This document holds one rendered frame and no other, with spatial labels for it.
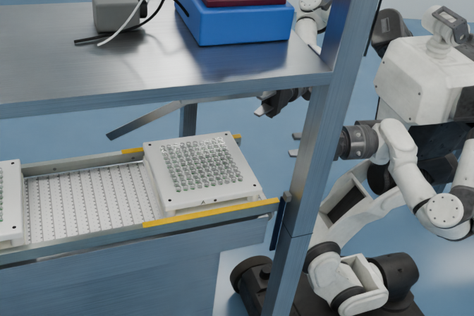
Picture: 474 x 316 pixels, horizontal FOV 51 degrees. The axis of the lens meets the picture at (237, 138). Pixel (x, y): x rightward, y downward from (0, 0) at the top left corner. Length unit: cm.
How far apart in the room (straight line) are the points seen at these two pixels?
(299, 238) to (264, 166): 159
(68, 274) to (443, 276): 184
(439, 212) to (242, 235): 47
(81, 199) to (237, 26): 59
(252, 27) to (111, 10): 28
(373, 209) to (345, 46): 72
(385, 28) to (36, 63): 99
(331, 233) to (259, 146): 147
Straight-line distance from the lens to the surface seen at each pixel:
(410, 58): 141
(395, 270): 205
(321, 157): 112
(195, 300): 153
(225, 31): 101
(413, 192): 125
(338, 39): 97
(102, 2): 103
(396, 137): 130
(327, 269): 166
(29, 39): 103
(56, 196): 132
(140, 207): 127
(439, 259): 269
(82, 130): 308
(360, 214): 158
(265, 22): 103
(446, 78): 134
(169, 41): 102
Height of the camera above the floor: 182
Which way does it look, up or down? 37 degrees down
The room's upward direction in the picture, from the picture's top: 7 degrees clockwise
